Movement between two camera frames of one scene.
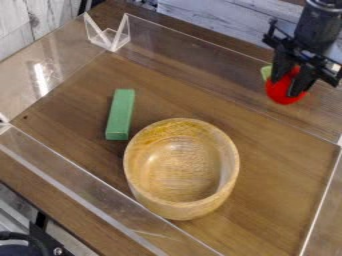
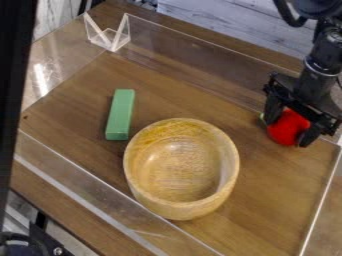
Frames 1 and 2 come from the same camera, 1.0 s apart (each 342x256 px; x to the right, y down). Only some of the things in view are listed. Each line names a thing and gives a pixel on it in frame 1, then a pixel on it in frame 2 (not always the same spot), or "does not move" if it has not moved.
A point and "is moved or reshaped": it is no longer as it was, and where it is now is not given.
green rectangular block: (118, 126) does not move
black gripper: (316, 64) → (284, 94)
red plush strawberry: (277, 88) is moved or reshaped
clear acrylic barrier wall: (142, 140) does not move
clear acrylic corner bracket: (109, 39) does not move
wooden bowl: (182, 166) does not move
